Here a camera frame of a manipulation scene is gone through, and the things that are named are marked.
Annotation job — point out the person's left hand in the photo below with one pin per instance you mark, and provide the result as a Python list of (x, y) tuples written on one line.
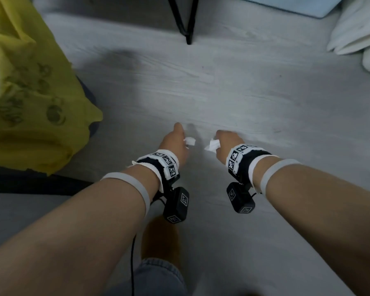
[(172, 143)]

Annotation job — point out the person's right hand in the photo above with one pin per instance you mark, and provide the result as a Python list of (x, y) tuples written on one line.
[(229, 141)]

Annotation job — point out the person's right fingers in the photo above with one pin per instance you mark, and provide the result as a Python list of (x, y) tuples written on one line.
[(221, 136)]

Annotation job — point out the person's left fingers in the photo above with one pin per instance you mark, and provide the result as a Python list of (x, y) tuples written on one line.
[(179, 131)]

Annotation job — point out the small white tissue piece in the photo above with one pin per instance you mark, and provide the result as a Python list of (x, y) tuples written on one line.
[(190, 141)]

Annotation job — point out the person's right forearm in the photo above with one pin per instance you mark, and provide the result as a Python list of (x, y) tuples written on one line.
[(323, 218)]

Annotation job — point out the person's left forearm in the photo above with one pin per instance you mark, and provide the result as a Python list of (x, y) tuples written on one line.
[(67, 237)]

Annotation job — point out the black white marker wristband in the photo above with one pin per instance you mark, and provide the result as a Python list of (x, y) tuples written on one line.
[(242, 158), (163, 163)]

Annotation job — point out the black metal furniture leg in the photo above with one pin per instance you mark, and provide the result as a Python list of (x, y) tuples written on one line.
[(188, 24)]

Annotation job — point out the blue jeans leg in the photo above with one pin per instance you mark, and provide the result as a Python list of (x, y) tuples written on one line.
[(155, 279)]

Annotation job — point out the yellow plastic bag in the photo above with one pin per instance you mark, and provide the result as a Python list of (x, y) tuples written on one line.
[(34, 89)]

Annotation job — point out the light blue mat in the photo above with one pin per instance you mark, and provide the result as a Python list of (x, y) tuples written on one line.
[(296, 4)]

